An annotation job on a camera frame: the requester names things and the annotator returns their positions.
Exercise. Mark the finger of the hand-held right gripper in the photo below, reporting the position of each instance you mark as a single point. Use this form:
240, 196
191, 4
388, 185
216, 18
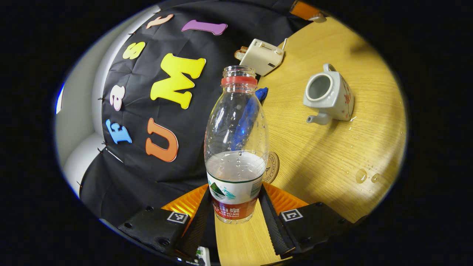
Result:
303, 9

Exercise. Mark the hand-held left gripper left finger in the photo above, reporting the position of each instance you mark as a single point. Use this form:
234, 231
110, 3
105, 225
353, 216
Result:
199, 225

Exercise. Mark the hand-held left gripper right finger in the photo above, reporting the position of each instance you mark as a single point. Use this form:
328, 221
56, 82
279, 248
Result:
273, 225

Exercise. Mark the clear plastic water bottle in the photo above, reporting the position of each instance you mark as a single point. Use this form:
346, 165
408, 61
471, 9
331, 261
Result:
232, 192

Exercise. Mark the white floral teacup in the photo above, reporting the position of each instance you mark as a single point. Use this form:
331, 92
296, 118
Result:
332, 96

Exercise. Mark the white toaster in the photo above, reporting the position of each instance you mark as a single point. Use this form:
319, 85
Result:
262, 57

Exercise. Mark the bread slice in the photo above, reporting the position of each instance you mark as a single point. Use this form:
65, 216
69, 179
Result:
240, 53

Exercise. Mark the blue towel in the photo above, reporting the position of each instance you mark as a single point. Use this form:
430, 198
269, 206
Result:
262, 94

